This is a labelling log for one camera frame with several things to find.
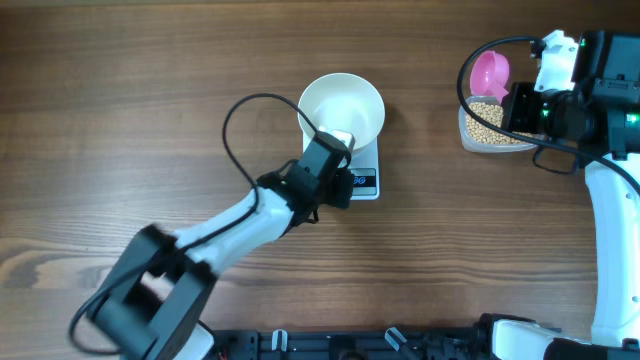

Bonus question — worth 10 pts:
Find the pink plastic scoop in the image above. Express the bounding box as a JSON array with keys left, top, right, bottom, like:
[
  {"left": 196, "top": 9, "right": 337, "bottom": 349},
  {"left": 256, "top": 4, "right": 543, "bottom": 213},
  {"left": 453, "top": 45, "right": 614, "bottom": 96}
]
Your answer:
[{"left": 470, "top": 51, "right": 510, "bottom": 103}]

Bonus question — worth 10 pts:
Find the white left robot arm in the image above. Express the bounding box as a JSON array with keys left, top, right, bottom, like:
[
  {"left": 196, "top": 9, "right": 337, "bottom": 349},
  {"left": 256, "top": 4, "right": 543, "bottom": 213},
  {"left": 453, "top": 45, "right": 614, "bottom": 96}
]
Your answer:
[{"left": 86, "top": 130, "right": 355, "bottom": 359}]

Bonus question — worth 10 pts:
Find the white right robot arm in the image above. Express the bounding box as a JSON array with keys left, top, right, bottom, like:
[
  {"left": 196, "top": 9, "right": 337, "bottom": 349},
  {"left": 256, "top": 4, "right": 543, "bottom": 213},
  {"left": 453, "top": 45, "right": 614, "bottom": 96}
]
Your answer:
[{"left": 489, "top": 30, "right": 639, "bottom": 359}]

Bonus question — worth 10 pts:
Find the white digital kitchen scale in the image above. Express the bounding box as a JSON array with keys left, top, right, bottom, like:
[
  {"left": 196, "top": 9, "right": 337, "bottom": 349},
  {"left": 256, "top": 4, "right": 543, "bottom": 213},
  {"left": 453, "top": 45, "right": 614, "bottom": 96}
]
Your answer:
[{"left": 301, "top": 131, "right": 380, "bottom": 208}]

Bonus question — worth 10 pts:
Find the white bowl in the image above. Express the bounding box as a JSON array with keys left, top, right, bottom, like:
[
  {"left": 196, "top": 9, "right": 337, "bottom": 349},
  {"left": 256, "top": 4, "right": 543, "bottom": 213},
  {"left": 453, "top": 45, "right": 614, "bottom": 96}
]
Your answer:
[{"left": 298, "top": 73, "right": 386, "bottom": 153}]

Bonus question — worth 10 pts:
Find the pile of soybeans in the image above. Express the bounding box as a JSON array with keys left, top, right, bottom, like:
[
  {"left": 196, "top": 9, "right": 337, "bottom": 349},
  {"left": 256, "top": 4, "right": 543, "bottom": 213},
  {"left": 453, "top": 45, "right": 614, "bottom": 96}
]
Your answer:
[{"left": 465, "top": 102, "right": 522, "bottom": 145}]

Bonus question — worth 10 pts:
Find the black right camera cable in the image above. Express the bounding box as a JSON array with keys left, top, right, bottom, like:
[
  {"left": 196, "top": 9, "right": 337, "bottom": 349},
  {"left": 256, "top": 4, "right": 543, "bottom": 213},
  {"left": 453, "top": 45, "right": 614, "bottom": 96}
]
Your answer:
[{"left": 456, "top": 35, "right": 640, "bottom": 196}]

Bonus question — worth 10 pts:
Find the black camera cable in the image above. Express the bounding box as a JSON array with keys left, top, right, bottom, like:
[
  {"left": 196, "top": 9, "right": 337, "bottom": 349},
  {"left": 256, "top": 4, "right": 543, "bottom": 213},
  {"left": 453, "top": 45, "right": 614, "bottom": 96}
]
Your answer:
[
  {"left": 456, "top": 35, "right": 640, "bottom": 196},
  {"left": 68, "top": 93, "right": 321, "bottom": 356}
]

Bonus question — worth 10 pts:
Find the black left camera cable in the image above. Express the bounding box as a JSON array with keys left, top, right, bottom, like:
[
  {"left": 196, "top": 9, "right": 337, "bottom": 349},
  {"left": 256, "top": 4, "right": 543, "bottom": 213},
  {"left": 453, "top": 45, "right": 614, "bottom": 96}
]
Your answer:
[{"left": 68, "top": 93, "right": 321, "bottom": 356}]

